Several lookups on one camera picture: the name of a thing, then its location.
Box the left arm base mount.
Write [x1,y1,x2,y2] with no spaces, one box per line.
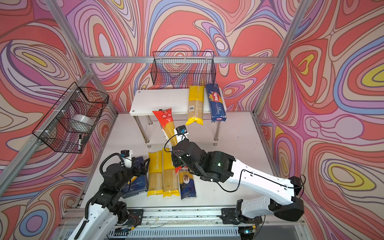
[116,209,144,233]

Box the black marker pen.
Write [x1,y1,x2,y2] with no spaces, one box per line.
[78,134,82,152]

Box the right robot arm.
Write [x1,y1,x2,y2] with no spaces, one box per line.
[171,139,305,225]

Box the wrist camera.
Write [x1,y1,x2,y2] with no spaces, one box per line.
[175,125,188,142]
[121,150,130,159]

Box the black wire basket left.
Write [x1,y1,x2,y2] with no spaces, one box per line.
[32,83,109,154]

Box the blue Barilla pasta box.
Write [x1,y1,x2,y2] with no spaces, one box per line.
[122,157,149,199]

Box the clear blue Ankara spaghetti bag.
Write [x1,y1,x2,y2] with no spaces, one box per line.
[178,169,197,200]

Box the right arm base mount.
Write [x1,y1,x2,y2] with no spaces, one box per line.
[219,208,263,226]

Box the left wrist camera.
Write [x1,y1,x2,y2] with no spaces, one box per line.
[121,150,130,159]

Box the yellow pastatime bag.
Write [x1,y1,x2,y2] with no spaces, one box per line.
[147,151,163,197]
[163,148,180,197]

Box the white two-tier shelf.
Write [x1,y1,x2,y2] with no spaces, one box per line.
[129,89,221,148]

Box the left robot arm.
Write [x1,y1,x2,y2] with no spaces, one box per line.
[69,159,149,240]

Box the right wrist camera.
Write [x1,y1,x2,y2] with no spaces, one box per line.
[175,125,188,142]

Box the yellow clear spaghetti bag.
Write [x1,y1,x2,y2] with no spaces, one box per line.
[186,86,205,125]

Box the black wire basket back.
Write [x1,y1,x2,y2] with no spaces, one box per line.
[151,51,216,89]

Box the blue Barilla spaghetti bag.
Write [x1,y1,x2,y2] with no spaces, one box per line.
[206,84,227,122]

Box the black wire basket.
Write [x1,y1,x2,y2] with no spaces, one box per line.
[151,51,216,89]
[32,83,109,154]

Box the red spaghetti bag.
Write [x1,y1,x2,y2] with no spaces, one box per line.
[153,109,178,153]

